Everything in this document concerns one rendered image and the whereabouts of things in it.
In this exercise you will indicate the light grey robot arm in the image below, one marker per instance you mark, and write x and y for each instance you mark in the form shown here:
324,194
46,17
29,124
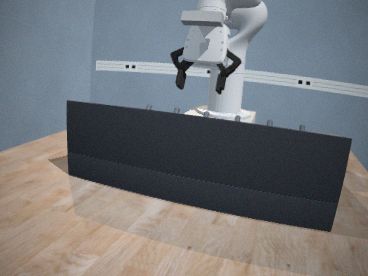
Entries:
248,22

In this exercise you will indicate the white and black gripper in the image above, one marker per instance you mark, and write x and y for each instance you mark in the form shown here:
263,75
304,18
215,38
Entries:
206,45

